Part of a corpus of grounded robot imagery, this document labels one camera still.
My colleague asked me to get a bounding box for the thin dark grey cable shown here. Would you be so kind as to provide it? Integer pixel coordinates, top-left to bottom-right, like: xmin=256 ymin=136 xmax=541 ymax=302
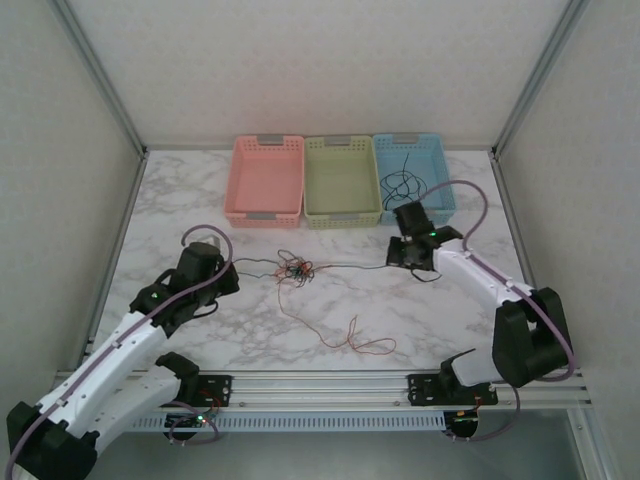
xmin=233 ymin=255 xmax=396 ymax=281

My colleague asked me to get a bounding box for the thin orange cable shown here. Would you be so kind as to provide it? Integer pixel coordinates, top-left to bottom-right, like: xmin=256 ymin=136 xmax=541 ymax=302
xmin=276 ymin=277 xmax=397 ymax=355
xmin=272 ymin=252 xmax=316 ymax=290

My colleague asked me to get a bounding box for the thin teal cable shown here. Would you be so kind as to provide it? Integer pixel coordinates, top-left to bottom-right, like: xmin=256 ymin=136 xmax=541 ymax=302
xmin=274 ymin=254 xmax=316 ymax=289

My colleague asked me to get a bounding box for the blue plastic basket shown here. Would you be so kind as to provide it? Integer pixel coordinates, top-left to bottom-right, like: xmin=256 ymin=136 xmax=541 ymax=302
xmin=372 ymin=132 xmax=459 ymax=227

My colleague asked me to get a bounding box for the green plastic basket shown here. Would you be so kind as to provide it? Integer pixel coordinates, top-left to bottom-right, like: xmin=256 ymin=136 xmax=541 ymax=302
xmin=303 ymin=134 xmax=384 ymax=231

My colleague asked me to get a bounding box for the pink plastic basket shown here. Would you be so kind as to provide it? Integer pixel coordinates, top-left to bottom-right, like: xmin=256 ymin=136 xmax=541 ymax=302
xmin=222 ymin=133 xmax=306 ymax=230

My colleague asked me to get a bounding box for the controller board with LED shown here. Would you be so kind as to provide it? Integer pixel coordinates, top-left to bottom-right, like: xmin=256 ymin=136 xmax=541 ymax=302
xmin=449 ymin=409 xmax=481 ymax=436
xmin=167 ymin=412 xmax=211 ymax=430

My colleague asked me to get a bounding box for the aluminium table side rail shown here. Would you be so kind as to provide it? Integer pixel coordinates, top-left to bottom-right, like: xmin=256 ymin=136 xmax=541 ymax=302
xmin=492 ymin=149 xmax=541 ymax=296
xmin=79 ymin=149 xmax=150 ymax=374

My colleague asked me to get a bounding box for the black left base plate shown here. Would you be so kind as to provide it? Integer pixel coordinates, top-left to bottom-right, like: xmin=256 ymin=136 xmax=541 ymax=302
xmin=191 ymin=373 xmax=234 ymax=409

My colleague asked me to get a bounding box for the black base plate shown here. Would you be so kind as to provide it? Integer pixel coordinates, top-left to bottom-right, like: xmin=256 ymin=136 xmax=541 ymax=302
xmin=407 ymin=372 xmax=501 ymax=407
xmin=191 ymin=373 xmax=234 ymax=409

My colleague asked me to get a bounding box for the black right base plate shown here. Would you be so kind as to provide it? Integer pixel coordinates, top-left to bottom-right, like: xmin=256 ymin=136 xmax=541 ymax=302
xmin=407 ymin=372 xmax=501 ymax=407

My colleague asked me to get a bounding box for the aluminium mounting rail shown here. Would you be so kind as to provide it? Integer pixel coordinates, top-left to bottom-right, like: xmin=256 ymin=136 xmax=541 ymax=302
xmin=52 ymin=368 xmax=594 ymax=411

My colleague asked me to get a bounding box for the white slotted cable duct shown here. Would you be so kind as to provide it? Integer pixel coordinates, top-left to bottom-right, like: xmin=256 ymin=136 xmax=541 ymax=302
xmin=119 ymin=410 xmax=448 ymax=434

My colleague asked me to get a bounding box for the aluminium frame post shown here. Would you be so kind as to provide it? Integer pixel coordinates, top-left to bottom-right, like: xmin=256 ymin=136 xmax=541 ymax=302
xmin=492 ymin=0 xmax=592 ymax=160
xmin=52 ymin=0 xmax=150 ymax=160

